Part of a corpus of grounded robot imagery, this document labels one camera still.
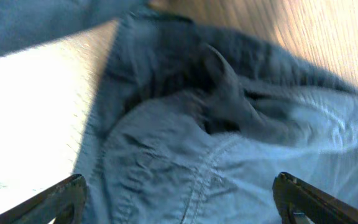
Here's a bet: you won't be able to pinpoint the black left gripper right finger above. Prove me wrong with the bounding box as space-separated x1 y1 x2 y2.
272 172 358 224

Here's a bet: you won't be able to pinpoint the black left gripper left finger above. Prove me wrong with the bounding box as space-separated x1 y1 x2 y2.
0 174 88 224

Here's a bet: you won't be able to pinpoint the navy blue shorts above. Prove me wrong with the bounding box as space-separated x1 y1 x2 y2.
0 0 358 224

